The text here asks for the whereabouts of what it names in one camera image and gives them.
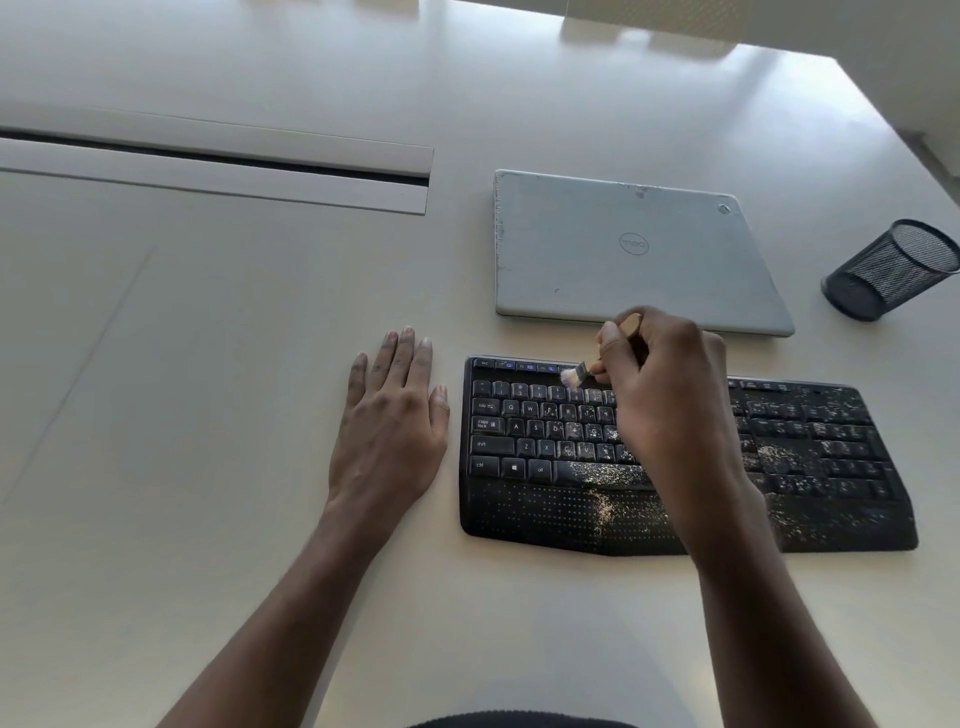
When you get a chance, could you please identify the person's right hand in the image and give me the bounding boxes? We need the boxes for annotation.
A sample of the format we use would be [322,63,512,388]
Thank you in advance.
[596,305,770,571]

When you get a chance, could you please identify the person's left hand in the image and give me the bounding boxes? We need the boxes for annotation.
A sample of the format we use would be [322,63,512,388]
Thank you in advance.
[326,326,451,519]

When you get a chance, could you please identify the small wooden brush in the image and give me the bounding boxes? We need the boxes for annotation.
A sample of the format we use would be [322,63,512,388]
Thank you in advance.
[558,312,645,389]

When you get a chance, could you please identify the black keyboard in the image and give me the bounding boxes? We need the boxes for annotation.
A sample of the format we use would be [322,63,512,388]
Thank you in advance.
[459,354,920,559]

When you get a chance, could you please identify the person's right forearm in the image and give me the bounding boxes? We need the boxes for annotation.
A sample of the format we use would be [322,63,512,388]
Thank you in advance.
[686,517,879,728]

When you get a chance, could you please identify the person's left forearm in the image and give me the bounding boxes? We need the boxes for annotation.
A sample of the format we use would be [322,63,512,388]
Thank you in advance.
[157,498,395,728]

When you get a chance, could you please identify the person's black clothing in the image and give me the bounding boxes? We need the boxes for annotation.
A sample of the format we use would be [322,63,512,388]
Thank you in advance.
[408,712,639,728]

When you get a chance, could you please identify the silver laptop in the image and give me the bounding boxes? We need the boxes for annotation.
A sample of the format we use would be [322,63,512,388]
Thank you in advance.
[492,168,796,339]

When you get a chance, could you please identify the black mesh pen holder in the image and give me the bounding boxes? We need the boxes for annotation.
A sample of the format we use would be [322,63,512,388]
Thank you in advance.
[820,218,960,323]

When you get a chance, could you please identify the cream perforated chair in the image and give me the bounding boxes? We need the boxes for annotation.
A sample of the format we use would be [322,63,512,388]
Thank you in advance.
[562,0,751,39]

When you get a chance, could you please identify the grey desk cable slot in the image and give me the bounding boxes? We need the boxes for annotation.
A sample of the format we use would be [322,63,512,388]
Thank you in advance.
[0,104,436,217]

